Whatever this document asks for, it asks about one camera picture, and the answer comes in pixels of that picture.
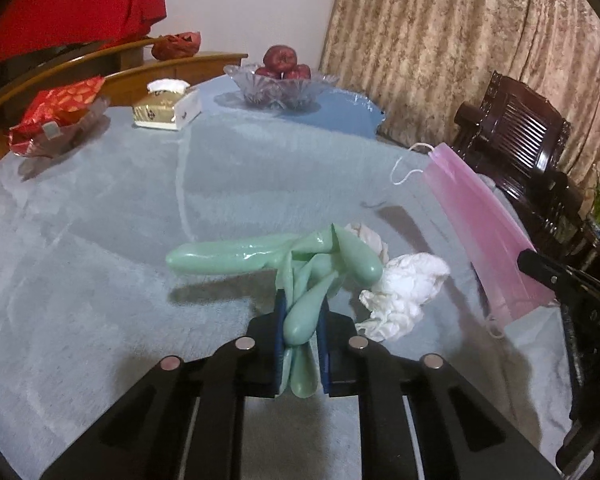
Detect pink face mask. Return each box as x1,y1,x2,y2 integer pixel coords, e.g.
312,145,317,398
389,142,555,339

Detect white tissue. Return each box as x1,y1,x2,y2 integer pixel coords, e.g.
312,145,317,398
346,223,451,342

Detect green rubber glove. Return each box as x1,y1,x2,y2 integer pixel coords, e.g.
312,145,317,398
166,224,388,399

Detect dark wooden armchair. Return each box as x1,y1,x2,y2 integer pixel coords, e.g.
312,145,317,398
452,72,583,259

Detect grey-blue tablecloth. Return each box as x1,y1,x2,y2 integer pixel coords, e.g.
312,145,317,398
0,108,571,479

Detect blue embroidered table cover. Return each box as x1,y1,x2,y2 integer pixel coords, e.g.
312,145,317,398
197,75,385,139

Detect beige patterned curtain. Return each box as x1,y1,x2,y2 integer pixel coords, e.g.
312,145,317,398
321,0,600,184

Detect small glass dish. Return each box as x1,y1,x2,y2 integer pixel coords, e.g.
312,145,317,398
8,96,110,158

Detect tissue box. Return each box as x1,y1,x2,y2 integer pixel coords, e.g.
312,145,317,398
132,78,202,131

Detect glass fruit bowl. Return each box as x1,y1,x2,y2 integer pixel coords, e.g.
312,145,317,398
223,65,339,110

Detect red snack packet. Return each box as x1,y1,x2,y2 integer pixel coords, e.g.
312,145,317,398
8,76,105,133

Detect red apples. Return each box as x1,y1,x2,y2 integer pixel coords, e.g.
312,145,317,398
254,44,312,79

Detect wooden tv cabinet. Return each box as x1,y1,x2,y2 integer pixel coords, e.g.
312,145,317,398
0,38,248,160

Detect red cloth cover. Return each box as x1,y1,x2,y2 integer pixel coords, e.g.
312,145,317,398
0,0,166,63

